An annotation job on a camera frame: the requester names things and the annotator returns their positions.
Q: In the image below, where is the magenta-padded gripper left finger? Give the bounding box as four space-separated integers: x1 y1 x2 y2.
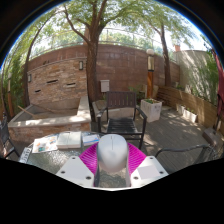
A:
55 142 101 188

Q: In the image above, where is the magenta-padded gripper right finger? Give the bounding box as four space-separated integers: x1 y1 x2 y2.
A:
127 142 169 188

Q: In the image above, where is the white computer mouse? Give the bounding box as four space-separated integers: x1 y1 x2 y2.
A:
96 133 130 174

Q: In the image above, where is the thick white book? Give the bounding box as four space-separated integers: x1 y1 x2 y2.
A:
55 130 83 150

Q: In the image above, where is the small blue-white book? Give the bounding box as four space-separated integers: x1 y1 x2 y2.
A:
81 132 100 147

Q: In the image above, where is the black metal armchair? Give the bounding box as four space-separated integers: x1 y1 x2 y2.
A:
154 143 224 168

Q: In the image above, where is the raised stone bed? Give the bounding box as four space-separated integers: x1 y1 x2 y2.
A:
7 95 93 144

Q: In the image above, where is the white square planter box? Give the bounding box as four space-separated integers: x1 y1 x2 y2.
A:
139 98 163 123

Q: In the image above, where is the long white planter box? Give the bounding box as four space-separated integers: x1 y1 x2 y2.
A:
182 108 199 124

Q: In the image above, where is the dark wooden slatted chair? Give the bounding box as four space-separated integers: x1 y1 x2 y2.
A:
96 90 148 149

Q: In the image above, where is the wooden plank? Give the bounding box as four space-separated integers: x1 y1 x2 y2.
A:
17 105 36 119

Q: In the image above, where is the black mesh chair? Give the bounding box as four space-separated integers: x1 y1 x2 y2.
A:
0 114 20 160

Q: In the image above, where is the wooden slat fence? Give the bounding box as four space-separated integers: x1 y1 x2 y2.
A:
156 85 221 129

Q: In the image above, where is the large forked tree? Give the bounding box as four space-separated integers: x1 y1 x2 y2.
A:
63 0 116 113

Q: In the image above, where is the thin leaning tree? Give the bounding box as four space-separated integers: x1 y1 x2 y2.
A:
22 19 51 108
159 21 173 88

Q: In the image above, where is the grey wall box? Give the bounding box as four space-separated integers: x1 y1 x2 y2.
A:
100 79 111 93

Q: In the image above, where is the wooden post lamp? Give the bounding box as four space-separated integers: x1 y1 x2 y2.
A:
145 48 156 99

